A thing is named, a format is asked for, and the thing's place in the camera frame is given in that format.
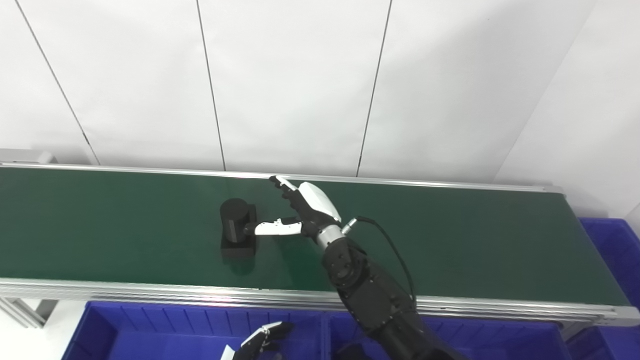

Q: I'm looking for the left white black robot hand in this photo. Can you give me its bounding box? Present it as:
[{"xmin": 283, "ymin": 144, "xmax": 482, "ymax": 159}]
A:
[{"xmin": 220, "ymin": 321, "xmax": 295, "ymax": 360}]

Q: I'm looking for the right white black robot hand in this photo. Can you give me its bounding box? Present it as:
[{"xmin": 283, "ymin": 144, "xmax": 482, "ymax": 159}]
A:
[{"xmin": 243, "ymin": 175, "xmax": 346, "ymax": 251}]

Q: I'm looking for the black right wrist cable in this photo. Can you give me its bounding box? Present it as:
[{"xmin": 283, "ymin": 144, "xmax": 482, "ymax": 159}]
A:
[{"xmin": 342, "ymin": 215, "xmax": 418, "ymax": 302}]

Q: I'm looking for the black cylinder block part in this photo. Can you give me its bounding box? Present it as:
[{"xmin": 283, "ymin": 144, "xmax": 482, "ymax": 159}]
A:
[{"xmin": 219, "ymin": 198, "xmax": 259, "ymax": 260}]

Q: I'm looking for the green conveyor belt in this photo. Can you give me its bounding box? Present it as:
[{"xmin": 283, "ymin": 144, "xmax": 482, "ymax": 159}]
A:
[{"xmin": 0, "ymin": 162, "xmax": 640, "ymax": 329}]

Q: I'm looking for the grey conveyor end housing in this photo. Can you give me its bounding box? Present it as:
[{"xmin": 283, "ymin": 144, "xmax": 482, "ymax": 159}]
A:
[{"xmin": 0, "ymin": 148, "xmax": 57, "ymax": 165}]

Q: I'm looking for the blue plastic bin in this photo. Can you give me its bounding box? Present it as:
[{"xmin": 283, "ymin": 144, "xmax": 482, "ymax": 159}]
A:
[
  {"xmin": 62, "ymin": 300, "xmax": 329, "ymax": 360},
  {"xmin": 322, "ymin": 312, "xmax": 574, "ymax": 360},
  {"xmin": 567, "ymin": 217, "xmax": 640, "ymax": 360}
]

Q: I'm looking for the aluminium conveyor support leg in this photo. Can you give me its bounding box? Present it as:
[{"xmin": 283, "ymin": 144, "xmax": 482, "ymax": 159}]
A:
[{"xmin": 0, "ymin": 297, "xmax": 59, "ymax": 330}]

